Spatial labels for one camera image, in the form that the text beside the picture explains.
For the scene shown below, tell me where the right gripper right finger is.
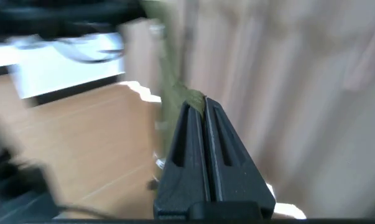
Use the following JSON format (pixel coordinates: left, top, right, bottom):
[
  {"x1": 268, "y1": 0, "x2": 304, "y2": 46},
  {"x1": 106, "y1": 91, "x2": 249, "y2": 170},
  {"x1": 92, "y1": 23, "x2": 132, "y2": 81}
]
[{"x1": 203, "y1": 96, "x2": 277, "y2": 219}]

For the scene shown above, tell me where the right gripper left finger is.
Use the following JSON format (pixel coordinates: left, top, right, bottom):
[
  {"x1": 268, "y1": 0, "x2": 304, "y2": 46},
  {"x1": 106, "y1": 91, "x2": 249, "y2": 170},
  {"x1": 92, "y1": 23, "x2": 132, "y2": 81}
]
[{"x1": 152, "y1": 101, "x2": 211, "y2": 219}]

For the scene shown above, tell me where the green printed shirt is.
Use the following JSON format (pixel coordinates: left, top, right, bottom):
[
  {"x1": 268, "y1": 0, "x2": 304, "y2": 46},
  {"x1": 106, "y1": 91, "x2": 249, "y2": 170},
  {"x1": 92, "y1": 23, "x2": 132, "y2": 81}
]
[{"x1": 139, "y1": 0, "x2": 207, "y2": 190}]

